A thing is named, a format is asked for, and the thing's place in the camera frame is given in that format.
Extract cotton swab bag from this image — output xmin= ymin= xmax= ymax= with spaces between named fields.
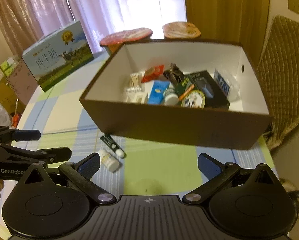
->
xmin=126 ymin=72 xmax=143 ymax=92

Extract checkered tablecloth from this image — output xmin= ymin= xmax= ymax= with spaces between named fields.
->
xmin=16 ymin=52 xmax=274 ymax=196

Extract red instant meal bowl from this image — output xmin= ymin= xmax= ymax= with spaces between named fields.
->
xmin=100 ymin=28 xmax=153 ymax=55

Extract brown cardboard box white inside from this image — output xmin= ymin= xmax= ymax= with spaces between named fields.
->
xmin=80 ymin=39 xmax=273 ymax=150

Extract small white pill bottle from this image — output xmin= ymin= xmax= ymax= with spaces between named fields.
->
xmin=97 ymin=149 xmax=121 ymax=173

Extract brown red snack packet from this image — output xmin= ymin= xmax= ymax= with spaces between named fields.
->
xmin=141 ymin=62 xmax=185 ymax=87

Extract blue white cream tube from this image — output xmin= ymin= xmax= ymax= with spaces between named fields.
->
xmin=147 ymin=80 xmax=170 ymax=105

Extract green round-label packet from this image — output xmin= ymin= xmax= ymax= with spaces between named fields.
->
xmin=174 ymin=76 xmax=206 ymax=108

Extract cardboard boxes beside table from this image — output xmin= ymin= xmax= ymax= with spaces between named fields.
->
xmin=0 ymin=56 xmax=38 ymax=128

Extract quilted tan chair cushion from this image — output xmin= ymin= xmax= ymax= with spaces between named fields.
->
xmin=256 ymin=15 xmax=299 ymax=150

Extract clear floss pick box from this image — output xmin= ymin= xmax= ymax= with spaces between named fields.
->
xmin=213 ymin=67 xmax=240 ymax=102

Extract beige wall socket plate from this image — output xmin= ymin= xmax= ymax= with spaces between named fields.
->
xmin=288 ymin=0 xmax=299 ymax=14

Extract blue milk carton box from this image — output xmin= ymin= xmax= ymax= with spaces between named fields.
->
xmin=22 ymin=21 xmax=94 ymax=91

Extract orange instant meal bowl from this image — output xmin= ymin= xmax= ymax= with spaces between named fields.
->
xmin=162 ymin=22 xmax=201 ymax=39

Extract brown wooden wardrobe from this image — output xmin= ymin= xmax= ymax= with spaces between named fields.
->
xmin=185 ymin=0 xmax=270 ymax=66

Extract black shaver box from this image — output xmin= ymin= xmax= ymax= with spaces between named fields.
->
xmin=185 ymin=70 xmax=230 ymax=110

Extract pink sheer curtain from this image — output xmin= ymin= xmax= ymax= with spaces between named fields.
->
xmin=0 ymin=0 xmax=164 ymax=55

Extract dark green ointment tube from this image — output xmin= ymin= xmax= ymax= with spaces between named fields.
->
xmin=100 ymin=134 xmax=126 ymax=158

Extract small green white jar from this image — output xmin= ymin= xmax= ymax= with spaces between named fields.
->
xmin=164 ymin=88 xmax=179 ymax=106

